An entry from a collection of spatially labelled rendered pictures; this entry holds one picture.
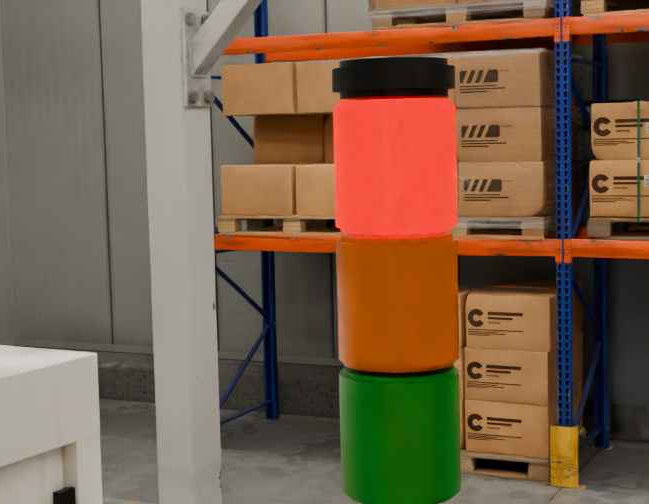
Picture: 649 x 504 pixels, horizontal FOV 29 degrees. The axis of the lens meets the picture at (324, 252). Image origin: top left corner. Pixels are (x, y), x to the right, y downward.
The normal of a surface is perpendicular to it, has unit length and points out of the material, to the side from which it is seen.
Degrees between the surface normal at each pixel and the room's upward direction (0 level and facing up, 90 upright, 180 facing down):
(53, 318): 90
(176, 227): 90
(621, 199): 92
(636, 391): 90
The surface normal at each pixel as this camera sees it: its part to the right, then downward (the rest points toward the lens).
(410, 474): 0.14, 0.09
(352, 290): -0.79, 0.07
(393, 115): -0.12, 0.10
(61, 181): -0.43, 0.10
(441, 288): 0.61, 0.06
